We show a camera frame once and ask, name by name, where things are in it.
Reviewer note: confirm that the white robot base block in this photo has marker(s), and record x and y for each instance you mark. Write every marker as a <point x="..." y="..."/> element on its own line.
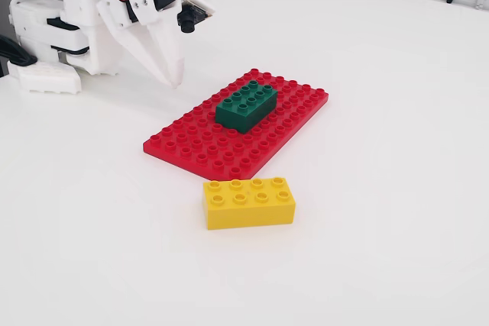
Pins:
<point x="30" y="20"/>

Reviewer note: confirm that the red lego baseplate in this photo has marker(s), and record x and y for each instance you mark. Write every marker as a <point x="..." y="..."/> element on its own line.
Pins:
<point x="183" y="142"/>

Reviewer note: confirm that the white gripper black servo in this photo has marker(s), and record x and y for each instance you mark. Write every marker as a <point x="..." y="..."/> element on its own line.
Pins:
<point x="142" y="8"/>

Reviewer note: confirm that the yellow lego brick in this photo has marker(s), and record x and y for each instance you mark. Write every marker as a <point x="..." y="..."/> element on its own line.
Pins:
<point x="248" y="215"/>

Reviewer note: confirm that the green lego brick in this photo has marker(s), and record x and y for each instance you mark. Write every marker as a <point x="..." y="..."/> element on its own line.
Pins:
<point x="244" y="120"/>

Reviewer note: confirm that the white perforated mounting plate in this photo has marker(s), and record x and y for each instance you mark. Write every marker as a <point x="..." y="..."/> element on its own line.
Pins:
<point x="42" y="76"/>

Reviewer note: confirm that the small black camera module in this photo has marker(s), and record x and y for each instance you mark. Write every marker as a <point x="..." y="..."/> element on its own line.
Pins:
<point x="195" y="13"/>

